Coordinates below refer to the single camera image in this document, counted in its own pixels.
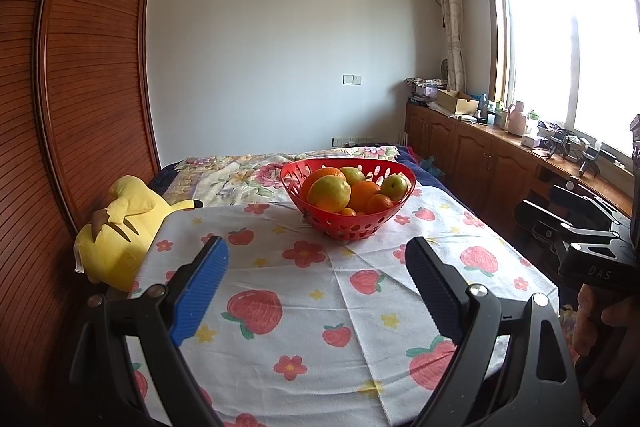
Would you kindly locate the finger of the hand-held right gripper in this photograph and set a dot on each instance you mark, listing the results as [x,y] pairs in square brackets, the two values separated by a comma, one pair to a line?
[542,224]
[575,198]

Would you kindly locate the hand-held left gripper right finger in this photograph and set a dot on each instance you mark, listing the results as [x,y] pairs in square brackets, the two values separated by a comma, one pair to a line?
[435,289]

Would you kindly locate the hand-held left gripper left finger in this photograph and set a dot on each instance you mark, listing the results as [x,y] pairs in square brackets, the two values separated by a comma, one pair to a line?
[200,292]

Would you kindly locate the small tangerine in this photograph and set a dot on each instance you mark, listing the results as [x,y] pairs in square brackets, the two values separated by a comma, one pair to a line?
[381,203]
[347,211]

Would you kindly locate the red perforated plastic basket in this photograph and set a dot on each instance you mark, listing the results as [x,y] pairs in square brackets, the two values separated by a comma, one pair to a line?
[350,227]

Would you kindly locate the yellow-green pear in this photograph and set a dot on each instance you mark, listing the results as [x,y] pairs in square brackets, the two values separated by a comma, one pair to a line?
[395,187]
[330,192]
[352,174]

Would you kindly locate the large orange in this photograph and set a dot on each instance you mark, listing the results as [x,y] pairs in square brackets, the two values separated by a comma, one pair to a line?
[365,194]
[327,172]

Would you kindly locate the person's right hand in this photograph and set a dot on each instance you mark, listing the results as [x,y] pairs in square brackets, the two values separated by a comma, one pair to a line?
[585,322]

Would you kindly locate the small black tripod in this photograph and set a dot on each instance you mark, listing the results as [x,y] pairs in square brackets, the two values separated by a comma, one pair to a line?
[589,162]
[557,146]

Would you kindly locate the white tissue box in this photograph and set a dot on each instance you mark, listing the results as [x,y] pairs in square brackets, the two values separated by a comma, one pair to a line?
[531,141]

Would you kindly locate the clear bottle green cap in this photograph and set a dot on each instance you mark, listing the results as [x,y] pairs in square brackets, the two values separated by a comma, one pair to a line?
[532,118]

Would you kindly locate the long wooden cabinet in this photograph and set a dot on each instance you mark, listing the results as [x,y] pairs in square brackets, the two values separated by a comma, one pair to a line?
[475,157]

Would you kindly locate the pink plastic jug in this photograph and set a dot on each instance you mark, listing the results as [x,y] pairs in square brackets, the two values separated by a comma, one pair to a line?
[516,119]

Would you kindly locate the yellow plush toy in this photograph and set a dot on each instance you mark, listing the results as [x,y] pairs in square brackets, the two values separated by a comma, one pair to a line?
[115,232]

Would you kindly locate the white strawberry printed cloth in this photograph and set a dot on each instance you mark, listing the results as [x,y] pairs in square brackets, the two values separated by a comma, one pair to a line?
[310,307]

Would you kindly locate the floral blanket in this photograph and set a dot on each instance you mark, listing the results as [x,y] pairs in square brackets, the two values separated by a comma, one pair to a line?
[225,177]

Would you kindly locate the teal cloth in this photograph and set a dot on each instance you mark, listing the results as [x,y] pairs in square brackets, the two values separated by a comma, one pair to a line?
[431,165]

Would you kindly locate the open cardboard box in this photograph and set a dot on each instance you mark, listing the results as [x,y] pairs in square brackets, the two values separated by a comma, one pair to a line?
[457,103]

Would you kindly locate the wooden framed window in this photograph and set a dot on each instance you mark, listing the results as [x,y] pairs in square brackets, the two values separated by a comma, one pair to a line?
[565,47]

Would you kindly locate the patterned beige curtain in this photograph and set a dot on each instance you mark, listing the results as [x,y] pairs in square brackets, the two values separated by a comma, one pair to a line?
[452,17]

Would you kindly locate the brown louvered wooden wardrobe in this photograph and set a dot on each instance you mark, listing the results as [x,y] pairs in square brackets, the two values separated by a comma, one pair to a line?
[90,82]

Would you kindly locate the white wall socket strip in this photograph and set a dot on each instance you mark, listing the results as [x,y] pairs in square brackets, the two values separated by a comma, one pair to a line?
[352,141]

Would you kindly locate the white wall switch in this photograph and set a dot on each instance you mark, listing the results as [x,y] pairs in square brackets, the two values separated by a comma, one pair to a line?
[353,79]

